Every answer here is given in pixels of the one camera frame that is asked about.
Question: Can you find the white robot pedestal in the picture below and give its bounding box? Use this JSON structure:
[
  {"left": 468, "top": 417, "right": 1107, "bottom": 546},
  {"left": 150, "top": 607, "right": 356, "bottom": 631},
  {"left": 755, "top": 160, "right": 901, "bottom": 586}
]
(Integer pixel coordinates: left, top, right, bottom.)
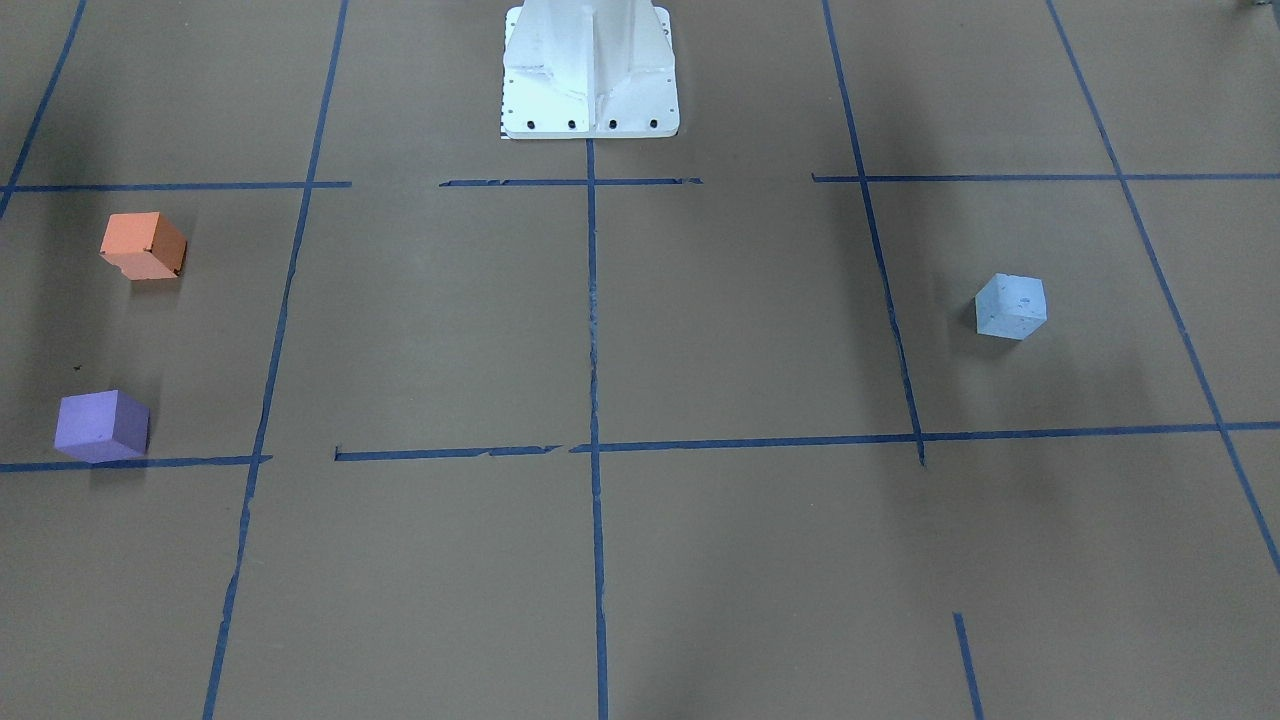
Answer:
[{"left": 500, "top": 1, "right": 681, "bottom": 140}]

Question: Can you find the purple foam block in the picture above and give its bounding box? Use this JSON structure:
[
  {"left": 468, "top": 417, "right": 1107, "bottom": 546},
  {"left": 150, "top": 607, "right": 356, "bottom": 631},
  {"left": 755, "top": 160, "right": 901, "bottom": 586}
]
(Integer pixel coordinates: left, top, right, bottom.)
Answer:
[{"left": 52, "top": 389, "right": 150, "bottom": 464}]

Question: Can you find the light blue foam block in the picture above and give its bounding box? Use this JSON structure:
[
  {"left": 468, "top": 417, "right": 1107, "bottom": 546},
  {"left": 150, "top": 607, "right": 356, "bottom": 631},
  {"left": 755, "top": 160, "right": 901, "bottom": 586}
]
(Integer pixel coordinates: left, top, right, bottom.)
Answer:
[{"left": 974, "top": 273, "right": 1048, "bottom": 341}]

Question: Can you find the orange foam block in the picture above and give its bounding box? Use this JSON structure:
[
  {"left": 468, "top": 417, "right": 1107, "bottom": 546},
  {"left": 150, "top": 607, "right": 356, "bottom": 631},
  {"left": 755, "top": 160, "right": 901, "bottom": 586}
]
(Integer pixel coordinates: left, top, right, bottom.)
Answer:
[{"left": 99, "top": 211, "right": 188, "bottom": 281}]

